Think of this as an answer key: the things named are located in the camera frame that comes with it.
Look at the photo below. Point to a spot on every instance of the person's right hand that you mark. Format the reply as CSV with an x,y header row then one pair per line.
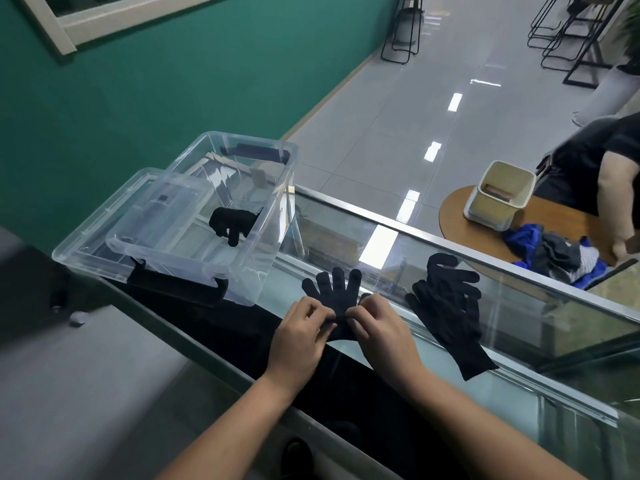
x,y
387,344

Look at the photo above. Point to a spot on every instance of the person's left hand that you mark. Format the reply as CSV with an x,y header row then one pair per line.
x,y
295,344

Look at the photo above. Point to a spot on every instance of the person's right thumb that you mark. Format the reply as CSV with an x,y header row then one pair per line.
x,y
356,327

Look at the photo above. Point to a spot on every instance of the person's left thumb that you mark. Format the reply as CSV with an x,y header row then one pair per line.
x,y
326,328

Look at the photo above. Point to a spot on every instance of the black knit glove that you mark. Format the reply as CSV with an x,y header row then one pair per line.
x,y
442,264
335,297
452,324
232,223

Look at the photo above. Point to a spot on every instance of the person's left forearm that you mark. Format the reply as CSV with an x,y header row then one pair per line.
x,y
225,429

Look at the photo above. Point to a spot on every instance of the person's right forearm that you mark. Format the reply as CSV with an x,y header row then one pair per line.
x,y
480,434

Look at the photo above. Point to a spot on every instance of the clear plastic storage box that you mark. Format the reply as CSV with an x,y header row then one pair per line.
x,y
240,194

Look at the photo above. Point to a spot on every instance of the cream plastic bin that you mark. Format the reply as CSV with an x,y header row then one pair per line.
x,y
492,204

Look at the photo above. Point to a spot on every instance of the brown item in bin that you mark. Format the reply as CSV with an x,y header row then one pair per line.
x,y
496,191

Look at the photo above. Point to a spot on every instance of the blue and grey clothes pile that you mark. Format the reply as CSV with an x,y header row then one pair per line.
x,y
555,252

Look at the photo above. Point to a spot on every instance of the round wooden table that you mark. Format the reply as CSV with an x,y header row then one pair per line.
x,y
545,219

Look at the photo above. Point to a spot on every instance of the clear plastic box lid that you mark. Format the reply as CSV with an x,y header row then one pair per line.
x,y
100,229

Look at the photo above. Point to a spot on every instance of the black metal stool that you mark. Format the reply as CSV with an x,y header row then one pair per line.
x,y
570,29
402,24

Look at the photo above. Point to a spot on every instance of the white plant pot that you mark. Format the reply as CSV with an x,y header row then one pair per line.
x,y
607,94

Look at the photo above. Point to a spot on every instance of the white window frame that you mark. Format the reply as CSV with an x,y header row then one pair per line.
x,y
75,19

